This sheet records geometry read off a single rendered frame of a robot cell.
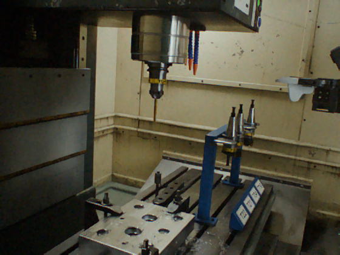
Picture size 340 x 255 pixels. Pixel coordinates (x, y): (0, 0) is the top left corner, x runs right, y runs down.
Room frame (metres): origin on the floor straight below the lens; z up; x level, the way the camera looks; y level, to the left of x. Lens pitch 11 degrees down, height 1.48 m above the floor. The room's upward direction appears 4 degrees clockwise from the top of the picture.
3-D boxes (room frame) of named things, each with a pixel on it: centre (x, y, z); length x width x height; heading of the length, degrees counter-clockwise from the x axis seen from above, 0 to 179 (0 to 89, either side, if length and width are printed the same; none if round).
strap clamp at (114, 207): (0.99, 0.20, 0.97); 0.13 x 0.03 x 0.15; 66
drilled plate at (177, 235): (0.92, 0.07, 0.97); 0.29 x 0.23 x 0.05; 156
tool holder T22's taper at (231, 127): (1.18, -0.21, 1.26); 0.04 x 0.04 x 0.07
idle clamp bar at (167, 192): (1.25, 0.00, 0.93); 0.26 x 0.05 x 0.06; 161
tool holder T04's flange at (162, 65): (0.96, 0.05, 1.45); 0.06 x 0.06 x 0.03
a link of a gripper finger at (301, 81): (0.82, -0.34, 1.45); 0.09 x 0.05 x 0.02; 86
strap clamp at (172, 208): (1.06, -0.04, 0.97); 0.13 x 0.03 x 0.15; 156
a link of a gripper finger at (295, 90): (0.83, -0.29, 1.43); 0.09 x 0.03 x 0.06; 86
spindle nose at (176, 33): (0.96, 0.05, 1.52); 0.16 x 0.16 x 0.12
